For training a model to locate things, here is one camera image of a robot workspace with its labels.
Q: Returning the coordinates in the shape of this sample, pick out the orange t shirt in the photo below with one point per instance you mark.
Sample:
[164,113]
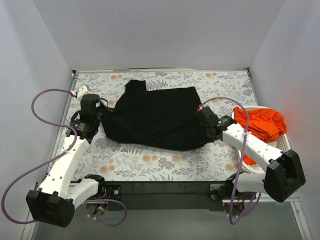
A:
[264,123]

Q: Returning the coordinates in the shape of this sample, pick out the white laundry basket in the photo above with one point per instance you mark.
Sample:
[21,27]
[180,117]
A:
[282,143]

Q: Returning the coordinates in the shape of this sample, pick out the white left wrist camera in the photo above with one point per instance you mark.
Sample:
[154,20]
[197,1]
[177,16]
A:
[80,93]

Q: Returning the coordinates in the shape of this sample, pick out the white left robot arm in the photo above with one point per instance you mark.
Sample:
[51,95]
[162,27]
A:
[55,201]

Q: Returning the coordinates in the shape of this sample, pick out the aluminium frame rail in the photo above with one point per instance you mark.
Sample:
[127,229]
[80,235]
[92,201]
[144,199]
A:
[244,187]

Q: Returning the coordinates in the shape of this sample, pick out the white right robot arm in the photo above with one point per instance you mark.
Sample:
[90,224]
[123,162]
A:
[282,172]

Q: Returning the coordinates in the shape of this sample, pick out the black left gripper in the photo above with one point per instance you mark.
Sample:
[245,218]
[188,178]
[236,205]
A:
[104,113]

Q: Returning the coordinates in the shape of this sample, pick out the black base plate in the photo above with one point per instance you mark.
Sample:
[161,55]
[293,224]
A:
[164,195]

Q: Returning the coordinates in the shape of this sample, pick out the floral patterned table mat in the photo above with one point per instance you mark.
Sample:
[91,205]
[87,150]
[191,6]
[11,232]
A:
[128,162]

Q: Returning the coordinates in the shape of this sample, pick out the black t shirt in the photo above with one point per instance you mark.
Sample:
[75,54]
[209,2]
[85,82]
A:
[164,118]

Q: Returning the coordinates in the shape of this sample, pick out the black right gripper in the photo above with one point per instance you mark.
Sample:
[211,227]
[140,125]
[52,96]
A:
[203,125]

